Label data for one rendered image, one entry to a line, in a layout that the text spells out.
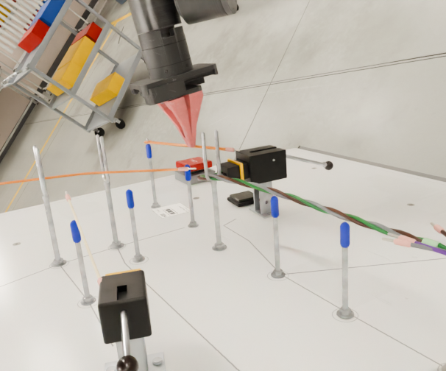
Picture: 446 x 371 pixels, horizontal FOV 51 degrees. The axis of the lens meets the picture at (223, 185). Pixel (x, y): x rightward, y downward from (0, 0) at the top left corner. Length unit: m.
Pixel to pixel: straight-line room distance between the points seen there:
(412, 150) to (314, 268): 1.59
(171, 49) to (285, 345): 0.37
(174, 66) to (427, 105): 1.68
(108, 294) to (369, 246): 0.32
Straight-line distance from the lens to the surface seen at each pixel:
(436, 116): 2.12
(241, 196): 0.71
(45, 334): 0.47
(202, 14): 0.58
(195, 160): 0.85
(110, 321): 0.35
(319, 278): 0.49
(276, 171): 0.64
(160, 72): 0.60
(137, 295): 0.34
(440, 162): 1.98
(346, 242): 0.40
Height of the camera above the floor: 1.51
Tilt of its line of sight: 33 degrees down
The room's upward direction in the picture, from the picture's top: 56 degrees counter-clockwise
